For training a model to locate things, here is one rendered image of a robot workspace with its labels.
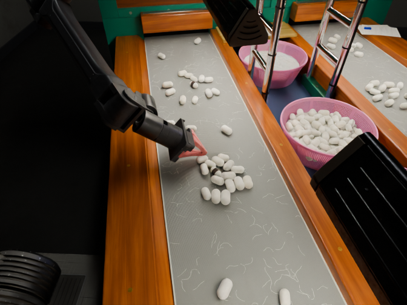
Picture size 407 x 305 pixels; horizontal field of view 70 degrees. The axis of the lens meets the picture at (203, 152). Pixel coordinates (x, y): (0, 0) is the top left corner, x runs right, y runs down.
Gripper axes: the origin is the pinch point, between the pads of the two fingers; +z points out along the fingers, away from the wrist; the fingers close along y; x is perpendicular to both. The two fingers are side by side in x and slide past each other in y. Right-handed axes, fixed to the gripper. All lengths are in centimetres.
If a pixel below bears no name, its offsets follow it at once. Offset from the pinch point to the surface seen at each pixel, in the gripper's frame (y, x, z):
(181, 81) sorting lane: 39.4, 1.8, 0.5
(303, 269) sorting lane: -33.2, -7.1, 11.6
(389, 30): 61, -64, 72
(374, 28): 64, -61, 69
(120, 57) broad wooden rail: 57, 14, -18
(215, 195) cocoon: -14.4, -0.2, 0.1
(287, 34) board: 63, -33, 35
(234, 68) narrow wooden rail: 40.4, -13.2, 14.0
